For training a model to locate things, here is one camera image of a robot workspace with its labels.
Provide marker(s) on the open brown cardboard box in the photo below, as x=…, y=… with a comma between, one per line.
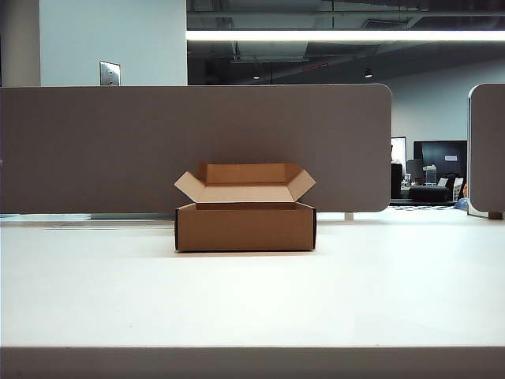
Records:
x=244, y=229

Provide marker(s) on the wide brown desk partition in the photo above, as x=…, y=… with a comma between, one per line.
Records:
x=165, y=130

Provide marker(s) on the white-edged monitor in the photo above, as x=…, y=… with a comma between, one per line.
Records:
x=398, y=150

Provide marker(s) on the long white ceiling light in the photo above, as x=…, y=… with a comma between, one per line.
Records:
x=315, y=34

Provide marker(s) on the black round seat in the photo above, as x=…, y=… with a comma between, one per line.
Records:
x=428, y=193

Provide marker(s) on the large black monitor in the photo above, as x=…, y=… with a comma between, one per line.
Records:
x=440, y=158

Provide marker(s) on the blue cloth bundle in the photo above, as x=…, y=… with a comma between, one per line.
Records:
x=462, y=203

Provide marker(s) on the narrow brown desk partition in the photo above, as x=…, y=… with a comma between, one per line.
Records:
x=487, y=150

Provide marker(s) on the brown partition foot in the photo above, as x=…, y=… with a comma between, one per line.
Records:
x=495, y=215

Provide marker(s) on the grey ceiling duct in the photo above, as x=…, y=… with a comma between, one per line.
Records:
x=268, y=51

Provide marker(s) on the metal wall switch plate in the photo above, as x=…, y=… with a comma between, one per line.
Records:
x=110, y=73

